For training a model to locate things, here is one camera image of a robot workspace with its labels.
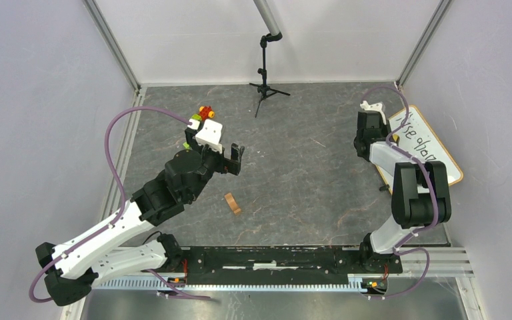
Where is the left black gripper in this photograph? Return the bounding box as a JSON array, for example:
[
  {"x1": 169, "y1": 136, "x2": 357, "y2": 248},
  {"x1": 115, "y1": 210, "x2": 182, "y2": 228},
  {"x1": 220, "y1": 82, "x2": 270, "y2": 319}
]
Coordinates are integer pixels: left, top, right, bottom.
[{"x1": 185, "y1": 129, "x2": 244, "y2": 202}]

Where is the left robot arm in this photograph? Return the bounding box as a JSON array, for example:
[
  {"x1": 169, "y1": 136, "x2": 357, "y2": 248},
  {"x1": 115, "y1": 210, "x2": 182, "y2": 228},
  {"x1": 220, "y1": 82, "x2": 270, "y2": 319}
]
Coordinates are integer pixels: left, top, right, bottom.
[{"x1": 35, "y1": 143, "x2": 245, "y2": 306}]

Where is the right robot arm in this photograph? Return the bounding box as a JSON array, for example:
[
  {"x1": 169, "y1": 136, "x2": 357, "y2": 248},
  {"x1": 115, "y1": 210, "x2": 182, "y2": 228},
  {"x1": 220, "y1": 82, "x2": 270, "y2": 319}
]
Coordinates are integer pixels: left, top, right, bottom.
[{"x1": 353, "y1": 111, "x2": 451, "y2": 272}]

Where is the brown wooden arch block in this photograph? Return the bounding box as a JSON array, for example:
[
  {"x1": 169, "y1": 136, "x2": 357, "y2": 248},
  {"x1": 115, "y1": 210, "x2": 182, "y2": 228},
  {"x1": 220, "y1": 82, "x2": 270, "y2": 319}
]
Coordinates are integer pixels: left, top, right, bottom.
[{"x1": 224, "y1": 193, "x2": 242, "y2": 215}]

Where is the red toy brick car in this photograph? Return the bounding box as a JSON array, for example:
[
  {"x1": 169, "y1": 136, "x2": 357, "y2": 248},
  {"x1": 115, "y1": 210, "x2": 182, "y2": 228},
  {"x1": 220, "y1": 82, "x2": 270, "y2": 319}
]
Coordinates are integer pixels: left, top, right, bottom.
[{"x1": 191, "y1": 105, "x2": 215, "y2": 122}]

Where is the black tripod stand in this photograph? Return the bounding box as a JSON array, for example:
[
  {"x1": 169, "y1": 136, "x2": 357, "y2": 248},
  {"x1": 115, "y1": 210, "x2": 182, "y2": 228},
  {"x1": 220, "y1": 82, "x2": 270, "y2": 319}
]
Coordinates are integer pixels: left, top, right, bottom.
[{"x1": 249, "y1": 32, "x2": 291, "y2": 117}]

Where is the grey overhead pole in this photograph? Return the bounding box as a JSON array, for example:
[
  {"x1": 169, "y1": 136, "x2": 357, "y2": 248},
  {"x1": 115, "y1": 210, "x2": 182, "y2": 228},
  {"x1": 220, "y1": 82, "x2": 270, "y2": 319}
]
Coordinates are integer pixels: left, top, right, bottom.
[{"x1": 253, "y1": 0, "x2": 283, "y2": 41}]

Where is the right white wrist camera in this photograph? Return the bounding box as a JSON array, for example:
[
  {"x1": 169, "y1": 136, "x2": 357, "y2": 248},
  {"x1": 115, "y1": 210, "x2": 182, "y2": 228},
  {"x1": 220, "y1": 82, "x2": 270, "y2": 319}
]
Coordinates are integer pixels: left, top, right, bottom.
[{"x1": 360, "y1": 100, "x2": 387, "y2": 125}]

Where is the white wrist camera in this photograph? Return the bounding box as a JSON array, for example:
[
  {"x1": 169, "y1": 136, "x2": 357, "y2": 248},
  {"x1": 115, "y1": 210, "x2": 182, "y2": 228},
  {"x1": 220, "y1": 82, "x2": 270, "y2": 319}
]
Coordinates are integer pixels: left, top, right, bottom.
[
  {"x1": 185, "y1": 118, "x2": 223, "y2": 153},
  {"x1": 360, "y1": 100, "x2": 387, "y2": 125}
]

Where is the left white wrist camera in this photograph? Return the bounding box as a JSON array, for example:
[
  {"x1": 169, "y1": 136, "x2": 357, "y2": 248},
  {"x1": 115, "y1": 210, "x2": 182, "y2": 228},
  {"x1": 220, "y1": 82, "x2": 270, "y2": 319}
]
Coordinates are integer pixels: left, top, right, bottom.
[{"x1": 185, "y1": 118, "x2": 223, "y2": 153}]

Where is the white whiteboard wooden frame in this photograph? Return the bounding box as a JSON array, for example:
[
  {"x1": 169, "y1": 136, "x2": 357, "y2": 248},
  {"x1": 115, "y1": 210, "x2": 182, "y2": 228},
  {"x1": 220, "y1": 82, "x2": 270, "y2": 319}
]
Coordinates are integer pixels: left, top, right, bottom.
[{"x1": 369, "y1": 105, "x2": 464, "y2": 193}]

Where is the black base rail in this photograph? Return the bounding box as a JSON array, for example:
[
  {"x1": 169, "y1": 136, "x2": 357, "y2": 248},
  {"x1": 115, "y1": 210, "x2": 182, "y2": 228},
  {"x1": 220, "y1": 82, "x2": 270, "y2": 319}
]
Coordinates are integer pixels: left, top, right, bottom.
[{"x1": 160, "y1": 245, "x2": 403, "y2": 285}]

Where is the white cable comb strip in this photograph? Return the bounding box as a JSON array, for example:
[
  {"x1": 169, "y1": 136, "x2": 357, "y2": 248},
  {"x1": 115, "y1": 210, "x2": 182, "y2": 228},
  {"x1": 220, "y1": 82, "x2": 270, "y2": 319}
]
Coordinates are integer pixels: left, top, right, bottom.
[{"x1": 97, "y1": 274, "x2": 387, "y2": 294}]

